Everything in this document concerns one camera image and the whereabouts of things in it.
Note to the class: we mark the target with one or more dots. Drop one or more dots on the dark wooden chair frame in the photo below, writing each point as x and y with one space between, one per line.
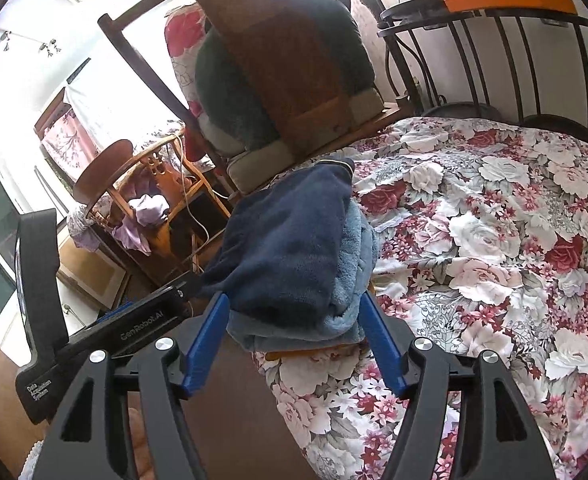
106 24

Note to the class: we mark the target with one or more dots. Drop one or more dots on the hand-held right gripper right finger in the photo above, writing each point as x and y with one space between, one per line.
384 345

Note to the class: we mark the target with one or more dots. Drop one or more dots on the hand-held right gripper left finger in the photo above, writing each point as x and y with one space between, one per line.
206 345

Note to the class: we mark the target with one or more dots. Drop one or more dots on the dark green cushion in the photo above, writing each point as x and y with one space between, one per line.
339 50

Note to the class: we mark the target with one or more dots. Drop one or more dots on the black round side table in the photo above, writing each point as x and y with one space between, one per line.
414 19

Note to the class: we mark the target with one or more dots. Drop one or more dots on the light wooden rattan chair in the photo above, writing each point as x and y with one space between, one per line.
148 165

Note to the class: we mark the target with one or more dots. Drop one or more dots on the floral bedspread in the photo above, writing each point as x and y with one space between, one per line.
474 260

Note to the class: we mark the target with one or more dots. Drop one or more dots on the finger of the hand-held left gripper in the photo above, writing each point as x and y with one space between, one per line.
116 312
189 285

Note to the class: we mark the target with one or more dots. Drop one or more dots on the light blue folded towel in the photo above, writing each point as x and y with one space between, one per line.
324 331

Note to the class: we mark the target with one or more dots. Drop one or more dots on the navy cardigan with yellow trim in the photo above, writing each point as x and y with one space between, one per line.
284 250

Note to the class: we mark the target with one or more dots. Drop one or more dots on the brown wooden board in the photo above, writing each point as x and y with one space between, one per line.
284 60

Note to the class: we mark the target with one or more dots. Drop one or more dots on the floral pillow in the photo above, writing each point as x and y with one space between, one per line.
183 45

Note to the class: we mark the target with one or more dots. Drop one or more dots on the grey seat cushion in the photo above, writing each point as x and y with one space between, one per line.
259 170

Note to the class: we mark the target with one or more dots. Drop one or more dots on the purple cloth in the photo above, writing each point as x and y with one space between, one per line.
143 207

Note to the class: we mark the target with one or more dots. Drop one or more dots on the pink floral curtain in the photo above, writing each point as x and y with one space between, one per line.
68 135

